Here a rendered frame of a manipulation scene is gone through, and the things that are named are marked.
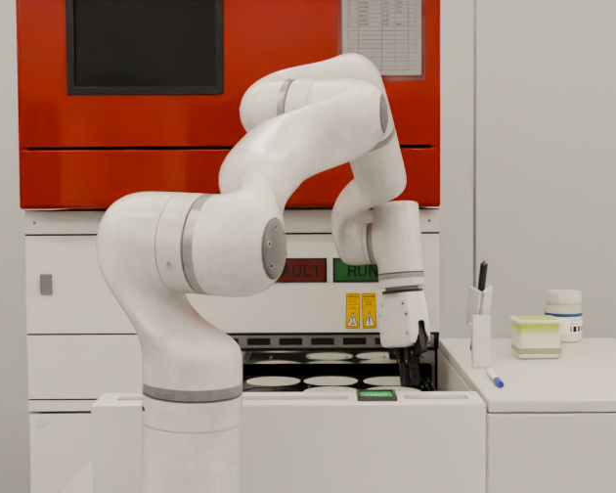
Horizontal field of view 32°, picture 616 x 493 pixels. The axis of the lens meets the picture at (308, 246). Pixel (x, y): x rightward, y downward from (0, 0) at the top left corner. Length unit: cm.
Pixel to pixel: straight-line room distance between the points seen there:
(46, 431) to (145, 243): 102
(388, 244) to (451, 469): 54
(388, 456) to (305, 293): 66
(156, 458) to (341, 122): 53
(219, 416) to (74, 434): 97
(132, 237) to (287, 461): 43
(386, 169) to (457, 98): 184
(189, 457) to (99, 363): 93
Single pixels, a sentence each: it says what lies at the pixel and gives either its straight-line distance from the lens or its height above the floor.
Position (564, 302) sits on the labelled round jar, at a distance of 208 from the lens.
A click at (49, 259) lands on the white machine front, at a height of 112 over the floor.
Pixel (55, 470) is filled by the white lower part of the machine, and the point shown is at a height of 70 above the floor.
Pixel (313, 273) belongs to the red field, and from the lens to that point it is 210.
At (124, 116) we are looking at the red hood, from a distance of 208.
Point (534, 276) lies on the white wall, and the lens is 366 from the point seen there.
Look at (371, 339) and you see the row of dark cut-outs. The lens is 211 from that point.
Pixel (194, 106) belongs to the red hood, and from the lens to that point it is 206.
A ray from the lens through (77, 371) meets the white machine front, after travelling 218.
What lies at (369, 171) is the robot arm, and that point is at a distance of 179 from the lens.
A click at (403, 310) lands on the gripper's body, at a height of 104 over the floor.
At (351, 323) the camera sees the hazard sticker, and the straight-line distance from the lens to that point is 211.
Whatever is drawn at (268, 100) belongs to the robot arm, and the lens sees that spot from 157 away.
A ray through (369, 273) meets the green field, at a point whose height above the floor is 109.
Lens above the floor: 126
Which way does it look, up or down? 3 degrees down
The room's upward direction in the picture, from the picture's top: straight up
